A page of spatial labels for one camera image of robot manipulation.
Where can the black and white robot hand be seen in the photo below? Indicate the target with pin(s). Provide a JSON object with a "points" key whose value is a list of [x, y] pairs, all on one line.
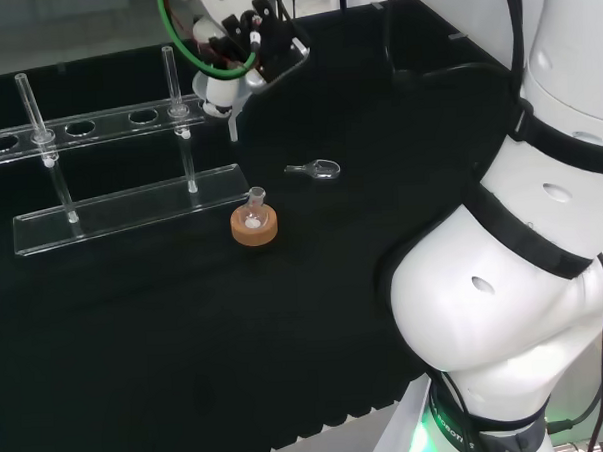
{"points": [[273, 42]]}

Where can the clear glass weighing funnel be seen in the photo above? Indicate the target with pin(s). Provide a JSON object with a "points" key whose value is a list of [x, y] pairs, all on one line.
{"points": [[324, 169]]}

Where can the clear acrylic funnel stand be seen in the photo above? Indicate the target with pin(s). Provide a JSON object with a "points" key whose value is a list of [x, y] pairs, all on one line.
{"points": [[130, 206]]}

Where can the grey cloth clip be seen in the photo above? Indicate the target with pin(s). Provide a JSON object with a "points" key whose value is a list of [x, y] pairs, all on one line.
{"points": [[457, 36], [376, 5]]}

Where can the small round-bottom glass flask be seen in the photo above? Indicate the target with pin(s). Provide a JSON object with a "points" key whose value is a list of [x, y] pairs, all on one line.
{"points": [[255, 213]]}

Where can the black bench cloth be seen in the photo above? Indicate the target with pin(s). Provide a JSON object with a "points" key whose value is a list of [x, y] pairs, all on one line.
{"points": [[185, 316]]}

